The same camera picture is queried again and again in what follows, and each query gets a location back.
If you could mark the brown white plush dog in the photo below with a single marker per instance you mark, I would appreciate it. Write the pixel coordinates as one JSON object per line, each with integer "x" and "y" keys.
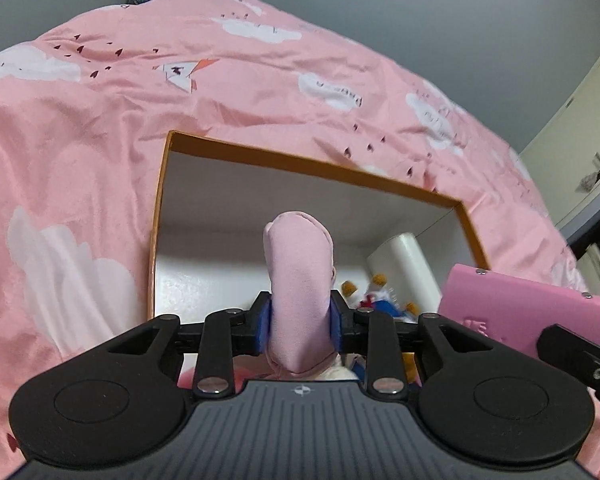
{"x": 380, "y": 302}

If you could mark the cream door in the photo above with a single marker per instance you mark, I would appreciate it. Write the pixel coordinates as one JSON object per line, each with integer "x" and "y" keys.
{"x": 580, "y": 125}

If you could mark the small hanging ornament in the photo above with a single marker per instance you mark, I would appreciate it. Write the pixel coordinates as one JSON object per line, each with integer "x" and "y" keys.
{"x": 588, "y": 182}

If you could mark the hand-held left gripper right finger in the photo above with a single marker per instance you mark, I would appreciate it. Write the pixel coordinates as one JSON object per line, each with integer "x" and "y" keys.
{"x": 336, "y": 325}

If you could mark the orange-rimmed white box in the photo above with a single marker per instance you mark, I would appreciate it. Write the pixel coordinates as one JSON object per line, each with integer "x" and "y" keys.
{"x": 205, "y": 240}

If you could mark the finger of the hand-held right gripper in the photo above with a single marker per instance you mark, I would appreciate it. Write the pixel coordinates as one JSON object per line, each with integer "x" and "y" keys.
{"x": 580, "y": 360}

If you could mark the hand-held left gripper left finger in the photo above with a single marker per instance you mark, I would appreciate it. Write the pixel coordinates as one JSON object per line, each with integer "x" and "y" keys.
{"x": 262, "y": 322}

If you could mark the pink cloud print blanket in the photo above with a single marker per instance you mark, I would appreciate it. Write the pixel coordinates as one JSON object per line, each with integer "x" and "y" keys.
{"x": 80, "y": 160}

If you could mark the pink card holder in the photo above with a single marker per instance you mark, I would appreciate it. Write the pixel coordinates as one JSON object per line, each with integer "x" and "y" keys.
{"x": 505, "y": 305}

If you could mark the white paper roll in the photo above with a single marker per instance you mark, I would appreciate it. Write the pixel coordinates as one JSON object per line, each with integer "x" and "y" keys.
{"x": 405, "y": 265}

